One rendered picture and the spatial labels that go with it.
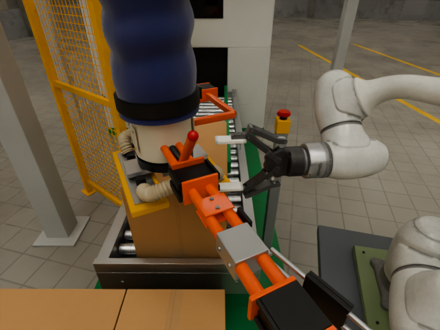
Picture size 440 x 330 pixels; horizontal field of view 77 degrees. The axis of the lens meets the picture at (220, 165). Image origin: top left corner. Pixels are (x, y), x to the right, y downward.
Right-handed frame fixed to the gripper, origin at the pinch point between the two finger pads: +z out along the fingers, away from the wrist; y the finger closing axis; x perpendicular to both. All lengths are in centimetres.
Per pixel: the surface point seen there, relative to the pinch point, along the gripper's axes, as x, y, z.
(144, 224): 28, 45, 28
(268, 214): 70, 84, -38
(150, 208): -0.7, 11.9, 17.9
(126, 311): 5, 67, 35
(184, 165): -2.0, -1.7, 8.3
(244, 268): -30.1, -0.6, -0.8
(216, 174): -7.5, -2.5, 1.5
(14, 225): 115, 122, 149
